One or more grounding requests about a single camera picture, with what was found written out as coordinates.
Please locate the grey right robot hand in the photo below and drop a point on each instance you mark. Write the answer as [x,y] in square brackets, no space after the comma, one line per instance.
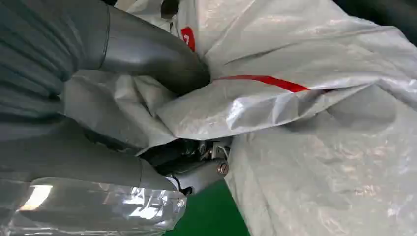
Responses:
[81,202]

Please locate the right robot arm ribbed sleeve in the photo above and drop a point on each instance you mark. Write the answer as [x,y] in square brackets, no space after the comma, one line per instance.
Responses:
[35,55]

